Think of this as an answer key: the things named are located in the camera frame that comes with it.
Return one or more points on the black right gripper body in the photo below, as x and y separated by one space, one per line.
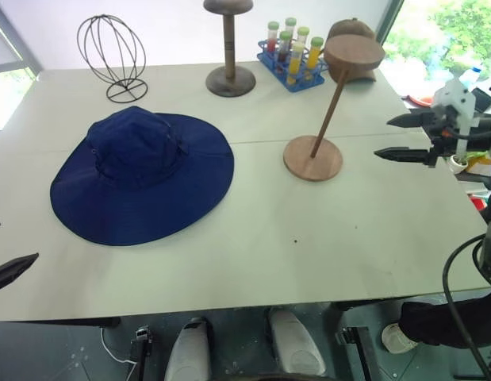
443 131

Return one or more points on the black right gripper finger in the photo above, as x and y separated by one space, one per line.
411 119
403 155

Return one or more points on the light wooden disc hat stand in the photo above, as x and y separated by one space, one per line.
313 158

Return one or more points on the navy blue wide-brim hat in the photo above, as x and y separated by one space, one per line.
142 186

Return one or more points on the dark wooden mushroom hat stand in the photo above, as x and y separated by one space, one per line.
230 81

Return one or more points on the red flat item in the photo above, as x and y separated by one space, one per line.
417 100

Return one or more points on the small white plant pot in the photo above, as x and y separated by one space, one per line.
459 162

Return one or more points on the yellow green package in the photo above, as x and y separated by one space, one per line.
481 162

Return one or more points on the white plastic bottle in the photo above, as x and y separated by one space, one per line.
472 76

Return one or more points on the red box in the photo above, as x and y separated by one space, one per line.
478 200

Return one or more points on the brown cloth cap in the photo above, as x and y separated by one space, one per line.
350 28

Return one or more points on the yellow liquid test tube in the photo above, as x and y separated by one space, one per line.
314 55
296 63

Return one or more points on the blue test tube rack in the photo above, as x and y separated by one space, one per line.
296 85

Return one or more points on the clear green-capped test tube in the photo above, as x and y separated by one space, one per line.
290 23
303 31

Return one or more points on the dark red liquid test tube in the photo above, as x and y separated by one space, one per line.
285 47

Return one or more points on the black trouser leg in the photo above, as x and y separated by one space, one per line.
447 321

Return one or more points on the white shoe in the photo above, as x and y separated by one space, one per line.
396 339

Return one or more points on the silver grey robot foot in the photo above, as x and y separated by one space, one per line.
189 353
294 345

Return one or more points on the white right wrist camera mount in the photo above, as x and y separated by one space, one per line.
455 97

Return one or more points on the black table leg bracket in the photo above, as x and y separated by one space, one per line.
358 349
143 349

